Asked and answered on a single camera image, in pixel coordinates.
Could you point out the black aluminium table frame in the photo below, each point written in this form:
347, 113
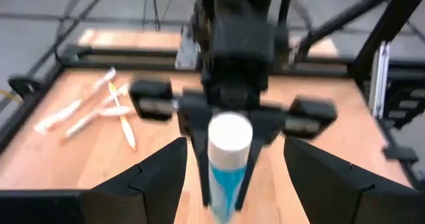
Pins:
133, 59

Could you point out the black edge clamp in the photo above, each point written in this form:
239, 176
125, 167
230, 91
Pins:
400, 153

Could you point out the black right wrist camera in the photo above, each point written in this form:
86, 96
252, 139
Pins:
244, 44

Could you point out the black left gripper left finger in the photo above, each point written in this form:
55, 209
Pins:
149, 190

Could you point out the teal bottle white cap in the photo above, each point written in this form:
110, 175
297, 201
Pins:
229, 141

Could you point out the black corner bracket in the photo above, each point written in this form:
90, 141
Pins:
23, 84

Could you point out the silver aluminium extrusion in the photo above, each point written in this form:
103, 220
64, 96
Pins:
380, 84

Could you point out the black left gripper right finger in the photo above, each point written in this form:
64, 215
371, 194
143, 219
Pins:
332, 197

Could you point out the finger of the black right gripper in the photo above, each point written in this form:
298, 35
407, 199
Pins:
203, 164
248, 171

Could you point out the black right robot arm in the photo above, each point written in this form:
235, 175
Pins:
232, 1

